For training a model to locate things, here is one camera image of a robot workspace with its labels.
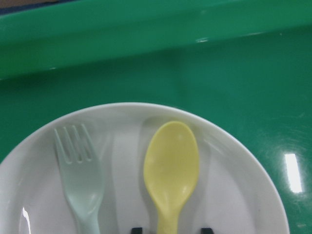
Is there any pale green plastic fork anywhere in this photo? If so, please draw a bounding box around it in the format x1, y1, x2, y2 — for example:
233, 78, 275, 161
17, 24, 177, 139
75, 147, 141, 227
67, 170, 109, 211
54, 124, 104, 234

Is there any white round plate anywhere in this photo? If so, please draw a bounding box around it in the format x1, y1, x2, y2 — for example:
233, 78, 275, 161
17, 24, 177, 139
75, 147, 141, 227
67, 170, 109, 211
0, 103, 289, 234

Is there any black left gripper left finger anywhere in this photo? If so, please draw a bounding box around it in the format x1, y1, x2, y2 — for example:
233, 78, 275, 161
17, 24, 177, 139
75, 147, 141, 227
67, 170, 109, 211
131, 227, 142, 234

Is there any yellow plastic spoon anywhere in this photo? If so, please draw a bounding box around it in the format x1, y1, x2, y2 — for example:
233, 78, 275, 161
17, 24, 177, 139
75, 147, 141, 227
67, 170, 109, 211
143, 121, 199, 234

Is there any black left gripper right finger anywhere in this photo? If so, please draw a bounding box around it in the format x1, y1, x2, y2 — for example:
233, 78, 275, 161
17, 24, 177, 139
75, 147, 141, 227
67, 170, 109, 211
200, 228, 214, 234

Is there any green plastic tray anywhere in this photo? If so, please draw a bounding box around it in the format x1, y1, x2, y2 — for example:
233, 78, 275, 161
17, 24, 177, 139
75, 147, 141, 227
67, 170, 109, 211
0, 0, 312, 234

